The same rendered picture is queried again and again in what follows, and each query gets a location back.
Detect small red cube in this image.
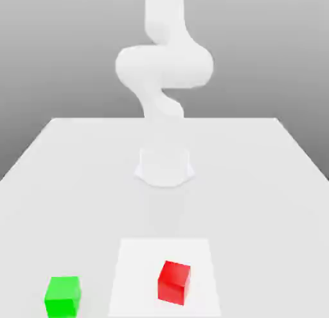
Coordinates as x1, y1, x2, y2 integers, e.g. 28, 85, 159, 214
157, 260, 191, 306

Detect small green cube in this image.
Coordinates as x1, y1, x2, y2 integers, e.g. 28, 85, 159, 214
44, 276, 82, 318

